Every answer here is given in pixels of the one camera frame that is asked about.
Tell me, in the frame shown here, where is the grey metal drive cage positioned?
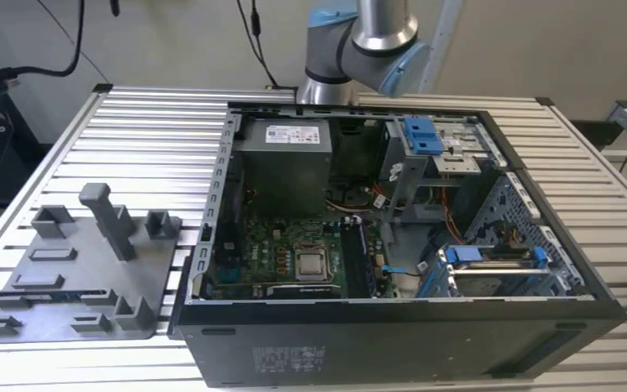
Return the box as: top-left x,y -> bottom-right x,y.
379,116 -> 509,224

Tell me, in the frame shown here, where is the thick black cable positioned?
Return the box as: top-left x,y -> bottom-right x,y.
0,0 -> 87,88

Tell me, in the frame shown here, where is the green motherboard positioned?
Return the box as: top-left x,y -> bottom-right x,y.
204,216 -> 402,301

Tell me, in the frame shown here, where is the black PC case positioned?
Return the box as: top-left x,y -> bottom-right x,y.
168,100 -> 627,389

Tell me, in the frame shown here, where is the black graphics card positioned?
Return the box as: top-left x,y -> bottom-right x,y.
251,283 -> 347,301

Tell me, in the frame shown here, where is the power supply wire bundle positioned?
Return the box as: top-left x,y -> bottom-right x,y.
326,183 -> 397,214

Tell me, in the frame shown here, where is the black box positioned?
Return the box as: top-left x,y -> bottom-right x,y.
568,119 -> 626,153

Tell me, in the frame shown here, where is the hard disk in blue carrier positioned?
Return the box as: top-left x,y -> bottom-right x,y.
439,244 -> 549,297

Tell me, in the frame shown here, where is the grey metal disk bay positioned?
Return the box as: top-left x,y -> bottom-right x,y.
415,240 -> 588,300

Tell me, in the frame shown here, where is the blue flat data wire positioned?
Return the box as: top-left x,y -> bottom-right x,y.
381,264 -> 423,278

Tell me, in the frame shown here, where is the silver CPU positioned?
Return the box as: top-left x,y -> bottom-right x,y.
297,252 -> 327,275

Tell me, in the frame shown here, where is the black CPU socket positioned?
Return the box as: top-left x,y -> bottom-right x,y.
291,243 -> 338,283

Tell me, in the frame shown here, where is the grey parts rack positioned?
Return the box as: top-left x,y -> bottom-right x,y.
0,182 -> 184,345

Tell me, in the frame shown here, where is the thin black cable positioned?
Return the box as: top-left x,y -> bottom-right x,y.
46,0 -> 110,85

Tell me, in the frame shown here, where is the grey power supply unit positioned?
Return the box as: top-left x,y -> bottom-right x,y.
231,118 -> 335,217

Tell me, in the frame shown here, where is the blue plastic drive bracket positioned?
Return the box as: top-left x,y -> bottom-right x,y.
403,117 -> 447,157

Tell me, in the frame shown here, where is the black RAM slot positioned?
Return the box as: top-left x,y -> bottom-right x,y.
351,222 -> 374,298
346,222 -> 366,298
341,222 -> 358,298

